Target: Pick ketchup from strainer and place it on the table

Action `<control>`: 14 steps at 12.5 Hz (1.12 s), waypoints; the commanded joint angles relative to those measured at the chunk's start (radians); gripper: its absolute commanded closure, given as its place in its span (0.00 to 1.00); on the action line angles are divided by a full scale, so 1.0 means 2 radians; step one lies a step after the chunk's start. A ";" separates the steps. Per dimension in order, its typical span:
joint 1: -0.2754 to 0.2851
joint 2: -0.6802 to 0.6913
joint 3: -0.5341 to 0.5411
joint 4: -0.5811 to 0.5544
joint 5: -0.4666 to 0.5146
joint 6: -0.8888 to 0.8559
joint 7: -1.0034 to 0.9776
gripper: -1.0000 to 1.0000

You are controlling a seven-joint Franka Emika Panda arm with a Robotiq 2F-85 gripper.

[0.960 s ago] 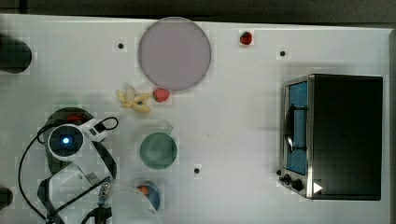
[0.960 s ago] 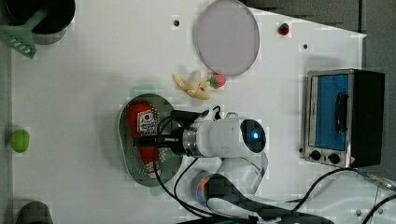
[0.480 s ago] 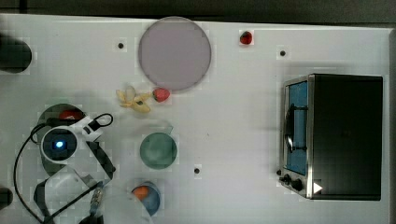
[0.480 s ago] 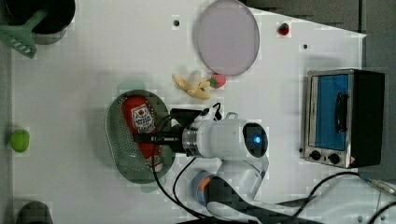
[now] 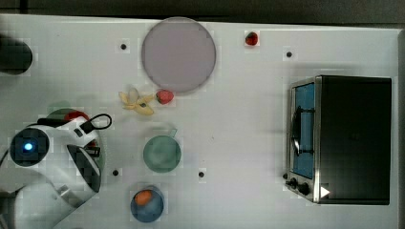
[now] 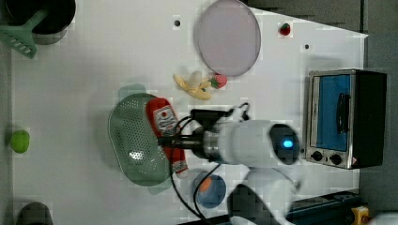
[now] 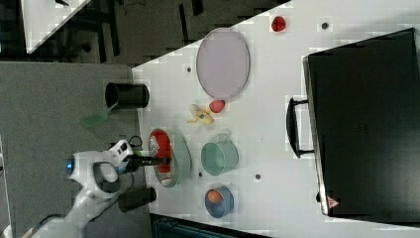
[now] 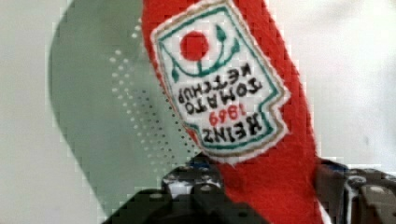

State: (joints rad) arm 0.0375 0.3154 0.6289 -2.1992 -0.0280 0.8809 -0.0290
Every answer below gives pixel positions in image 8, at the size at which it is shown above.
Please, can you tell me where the green oval strainer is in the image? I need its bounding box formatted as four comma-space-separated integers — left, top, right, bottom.
49, 0, 199, 217

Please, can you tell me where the red plush ketchup bottle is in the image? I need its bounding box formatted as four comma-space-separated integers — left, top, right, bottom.
142, 0, 328, 224

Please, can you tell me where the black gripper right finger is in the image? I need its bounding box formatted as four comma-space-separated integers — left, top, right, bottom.
315, 160, 396, 224

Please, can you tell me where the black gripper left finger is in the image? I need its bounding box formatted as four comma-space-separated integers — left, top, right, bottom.
103, 154, 268, 224

